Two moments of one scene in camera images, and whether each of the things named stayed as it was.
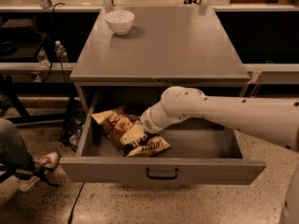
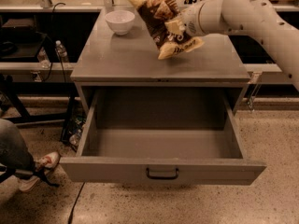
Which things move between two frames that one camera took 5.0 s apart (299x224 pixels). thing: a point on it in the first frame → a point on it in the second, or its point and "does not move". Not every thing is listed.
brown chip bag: x=113 y=122 → x=156 y=7
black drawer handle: x=161 y=177 does not move
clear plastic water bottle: x=61 y=51 does not move
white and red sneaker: x=43 y=164 does not move
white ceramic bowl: x=120 y=21 does not move
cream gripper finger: x=133 y=133 → x=175 y=26
